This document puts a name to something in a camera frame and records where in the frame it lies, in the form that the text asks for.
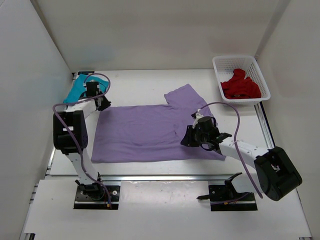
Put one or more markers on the lavender t shirt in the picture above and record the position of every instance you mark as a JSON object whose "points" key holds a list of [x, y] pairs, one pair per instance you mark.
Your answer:
{"points": [[149, 133]]}

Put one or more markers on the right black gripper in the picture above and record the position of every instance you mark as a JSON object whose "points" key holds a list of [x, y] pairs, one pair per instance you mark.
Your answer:
{"points": [[188, 140]]}

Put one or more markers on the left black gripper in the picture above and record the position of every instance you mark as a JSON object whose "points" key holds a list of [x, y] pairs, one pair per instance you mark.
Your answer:
{"points": [[106, 104]]}

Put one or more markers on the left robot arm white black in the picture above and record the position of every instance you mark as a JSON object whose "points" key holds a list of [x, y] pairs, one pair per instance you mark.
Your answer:
{"points": [[70, 136]]}

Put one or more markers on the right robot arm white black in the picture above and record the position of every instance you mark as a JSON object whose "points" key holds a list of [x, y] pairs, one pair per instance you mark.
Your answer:
{"points": [[276, 174]]}

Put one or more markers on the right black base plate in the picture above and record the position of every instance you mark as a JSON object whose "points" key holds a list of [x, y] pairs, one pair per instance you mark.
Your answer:
{"points": [[224, 197]]}

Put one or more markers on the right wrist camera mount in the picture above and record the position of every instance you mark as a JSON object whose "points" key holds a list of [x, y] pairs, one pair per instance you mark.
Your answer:
{"points": [[197, 114]]}

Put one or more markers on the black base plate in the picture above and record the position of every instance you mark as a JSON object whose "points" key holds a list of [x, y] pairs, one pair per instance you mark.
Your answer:
{"points": [[94, 196], [224, 197]]}

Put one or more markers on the red t shirt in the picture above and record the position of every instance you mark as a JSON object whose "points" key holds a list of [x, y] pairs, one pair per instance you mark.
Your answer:
{"points": [[240, 86]]}

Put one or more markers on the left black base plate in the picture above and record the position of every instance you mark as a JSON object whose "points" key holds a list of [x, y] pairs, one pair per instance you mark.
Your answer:
{"points": [[94, 196]]}

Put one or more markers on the teal t shirt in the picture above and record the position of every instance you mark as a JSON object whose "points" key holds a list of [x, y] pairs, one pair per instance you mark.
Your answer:
{"points": [[78, 87]]}

